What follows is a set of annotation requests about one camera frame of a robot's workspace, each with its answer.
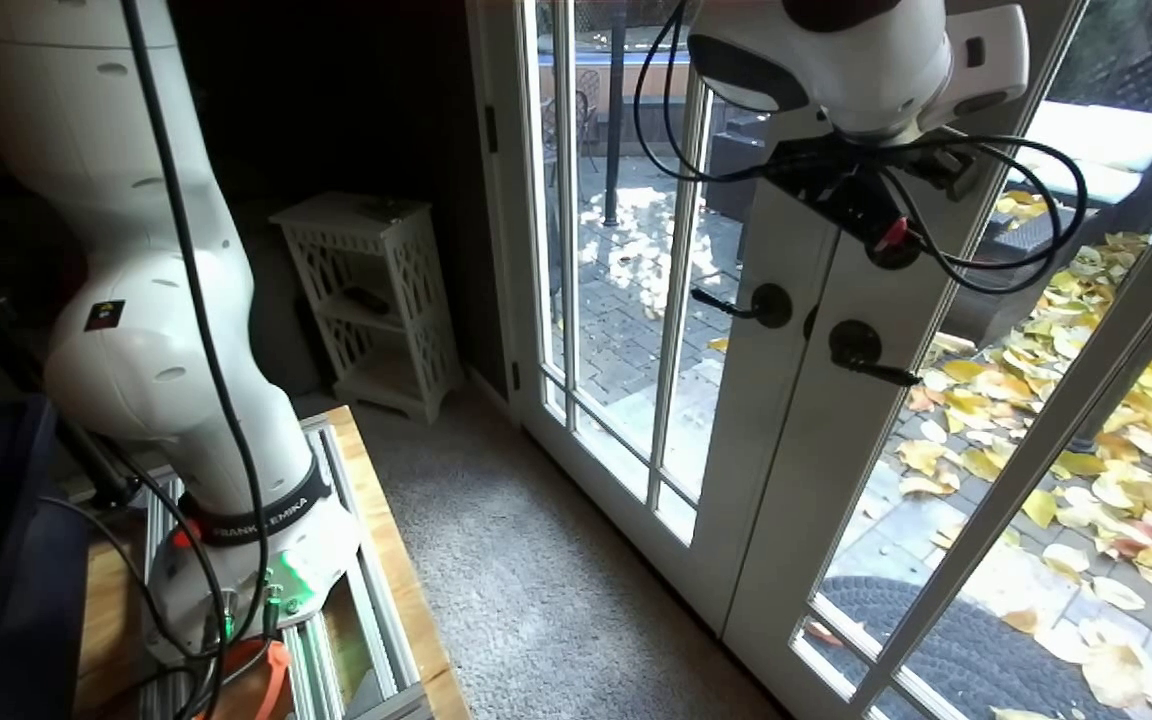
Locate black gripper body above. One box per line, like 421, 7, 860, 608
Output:
764, 130, 969, 272

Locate white french door with deadbolt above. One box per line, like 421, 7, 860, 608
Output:
721, 0, 1152, 720

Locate white french door wide glass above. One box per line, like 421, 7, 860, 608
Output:
514, 0, 849, 638

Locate dark wicker patio sofa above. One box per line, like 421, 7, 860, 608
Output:
938, 0, 1152, 346

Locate white sofa cushion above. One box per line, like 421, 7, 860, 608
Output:
1000, 100, 1152, 210

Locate black patio pole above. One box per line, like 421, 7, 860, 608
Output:
598, 0, 637, 234

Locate yellow fallen leaves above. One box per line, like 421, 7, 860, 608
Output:
891, 186, 1152, 720

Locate dark outdoor doormat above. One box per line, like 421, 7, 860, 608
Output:
819, 573, 1117, 720

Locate white lattice side cabinet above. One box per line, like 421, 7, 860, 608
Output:
266, 194, 467, 430

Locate wooden table edge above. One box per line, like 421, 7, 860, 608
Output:
72, 399, 477, 720

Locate dark blue bin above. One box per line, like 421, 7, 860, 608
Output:
0, 392, 97, 720

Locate black lever handle plain door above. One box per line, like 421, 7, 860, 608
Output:
686, 277, 794, 334

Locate black lever handle deadbolt door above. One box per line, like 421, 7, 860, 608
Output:
825, 317, 926, 392

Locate black looped gripper cable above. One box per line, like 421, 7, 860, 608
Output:
891, 126, 1094, 302

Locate black looped wrist cable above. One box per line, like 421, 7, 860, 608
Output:
628, 0, 772, 189

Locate aluminium profile base frame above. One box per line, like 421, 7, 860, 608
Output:
131, 414, 427, 720

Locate long black arm cable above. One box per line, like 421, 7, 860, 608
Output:
114, 0, 273, 720

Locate orange cable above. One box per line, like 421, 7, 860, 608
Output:
217, 632, 295, 720

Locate black base cable bundle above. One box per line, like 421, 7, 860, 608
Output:
35, 446, 238, 720

